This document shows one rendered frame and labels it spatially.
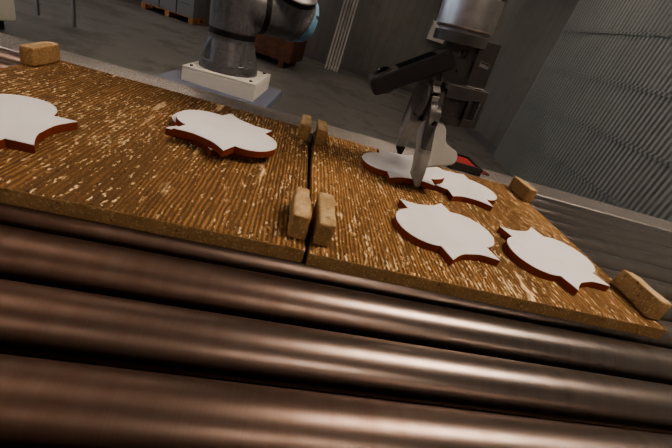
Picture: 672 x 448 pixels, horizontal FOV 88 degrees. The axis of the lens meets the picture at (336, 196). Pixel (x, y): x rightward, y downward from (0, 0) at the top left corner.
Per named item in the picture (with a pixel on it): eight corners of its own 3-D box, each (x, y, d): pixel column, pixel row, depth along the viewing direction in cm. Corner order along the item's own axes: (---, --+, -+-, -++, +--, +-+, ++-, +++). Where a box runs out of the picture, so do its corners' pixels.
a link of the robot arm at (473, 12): (457, -12, 40) (436, -9, 47) (443, 30, 42) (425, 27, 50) (516, 3, 41) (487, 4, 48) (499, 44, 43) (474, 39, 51)
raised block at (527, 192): (506, 187, 67) (514, 174, 66) (514, 189, 68) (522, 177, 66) (522, 202, 62) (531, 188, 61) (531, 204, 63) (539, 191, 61)
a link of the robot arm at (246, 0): (203, 21, 90) (208, -40, 84) (254, 32, 97) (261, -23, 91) (213, 28, 81) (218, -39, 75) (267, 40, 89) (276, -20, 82)
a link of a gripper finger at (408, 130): (424, 160, 61) (448, 124, 54) (392, 154, 60) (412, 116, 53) (423, 146, 63) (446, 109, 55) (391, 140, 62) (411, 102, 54)
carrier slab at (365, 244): (310, 138, 62) (313, 130, 61) (507, 193, 70) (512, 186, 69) (304, 266, 31) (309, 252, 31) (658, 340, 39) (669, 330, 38)
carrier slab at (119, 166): (53, 67, 54) (52, 57, 53) (306, 136, 62) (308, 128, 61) (-283, 147, 24) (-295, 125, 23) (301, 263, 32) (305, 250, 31)
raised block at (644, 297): (607, 282, 44) (621, 266, 43) (619, 285, 44) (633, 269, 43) (646, 319, 39) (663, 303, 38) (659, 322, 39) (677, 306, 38)
